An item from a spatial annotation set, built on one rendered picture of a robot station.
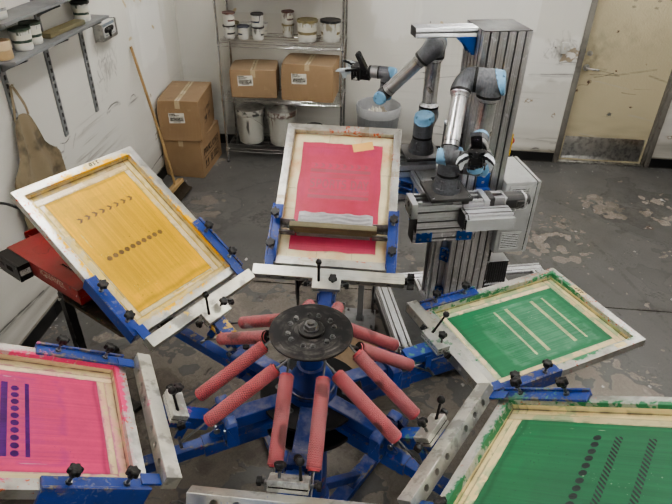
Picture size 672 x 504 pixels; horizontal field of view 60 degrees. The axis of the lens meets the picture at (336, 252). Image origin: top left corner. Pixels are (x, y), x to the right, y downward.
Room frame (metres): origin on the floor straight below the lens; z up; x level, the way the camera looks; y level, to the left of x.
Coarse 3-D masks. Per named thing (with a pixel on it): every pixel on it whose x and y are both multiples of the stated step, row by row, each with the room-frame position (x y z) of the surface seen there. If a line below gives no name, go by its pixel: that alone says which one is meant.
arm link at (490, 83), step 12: (480, 72) 2.68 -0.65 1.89; (492, 72) 2.67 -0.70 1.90; (504, 72) 2.67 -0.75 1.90; (480, 84) 2.66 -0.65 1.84; (492, 84) 2.64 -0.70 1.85; (504, 84) 2.64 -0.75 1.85; (480, 96) 2.67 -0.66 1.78; (492, 96) 2.64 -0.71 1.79; (480, 108) 2.68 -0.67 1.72; (492, 108) 2.66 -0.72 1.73; (480, 120) 2.67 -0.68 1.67; (492, 120) 2.67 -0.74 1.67
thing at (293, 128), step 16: (288, 128) 2.83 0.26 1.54; (304, 128) 2.83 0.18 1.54; (320, 128) 2.82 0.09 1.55; (336, 128) 2.82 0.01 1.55; (352, 128) 2.82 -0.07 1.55; (368, 128) 2.82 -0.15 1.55; (384, 128) 2.81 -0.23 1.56; (288, 144) 2.74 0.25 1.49; (400, 144) 2.73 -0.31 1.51; (288, 160) 2.66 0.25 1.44; (288, 176) 2.60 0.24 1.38; (288, 256) 2.22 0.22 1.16; (384, 272) 2.16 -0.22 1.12
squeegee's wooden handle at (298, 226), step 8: (296, 224) 2.29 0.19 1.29; (304, 224) 2.29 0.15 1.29; (312, 224) 2.29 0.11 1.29; (320, 224) 2.29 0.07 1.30; (328, 224) 2.29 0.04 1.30; (336, 224) 2.28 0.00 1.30; (344, 224) 2.28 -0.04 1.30; (304, 232) 2.31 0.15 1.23; (312, 232) 2.31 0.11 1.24; (320, 232) 2.30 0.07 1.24; (328, 232) 2.29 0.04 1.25; (336, 232) 2.29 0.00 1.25; (344, 232) 2.28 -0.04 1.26; (352, 232) 2.27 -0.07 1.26; (360, 232) 2.27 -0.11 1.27; (368, 232) 2.26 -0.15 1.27; (376, 232) 2.26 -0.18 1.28
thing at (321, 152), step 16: (304, 144) 2.78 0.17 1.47; (320, 144) 2.78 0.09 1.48; (336, 144) 2.78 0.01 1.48; (304, 160) 2.70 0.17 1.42; (320, 160) 2.70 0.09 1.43; (336, 160) 2.69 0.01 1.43; (304, 176) 2.62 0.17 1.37; (304, 192) 2.54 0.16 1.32; (304, 208) 2.46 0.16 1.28; (320, 208) 2.46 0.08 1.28; (336, 208) 2.46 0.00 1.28; (304, 240) 2.32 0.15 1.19; (320, 240) 2.32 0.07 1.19
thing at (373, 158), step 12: (348, 156) 2.71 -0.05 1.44; (360, 156) 2.71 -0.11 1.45; (372, 156) 2.71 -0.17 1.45; (372, 168) 2.65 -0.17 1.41; (372, 180) 2.59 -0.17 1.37; (372, 192) 2.53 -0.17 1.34; (348, 204) 2.48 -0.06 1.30; (360, 204) 2.48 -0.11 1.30; (372, 204) 2.47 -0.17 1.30; (336, 240) 2.31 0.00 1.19; (348, 240) 2.31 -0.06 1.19; (360, 240) 2.31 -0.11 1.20; (348, 252) 2.26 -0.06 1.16; (360, 252) 2.26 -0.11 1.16; (372, 252) 2.26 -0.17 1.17
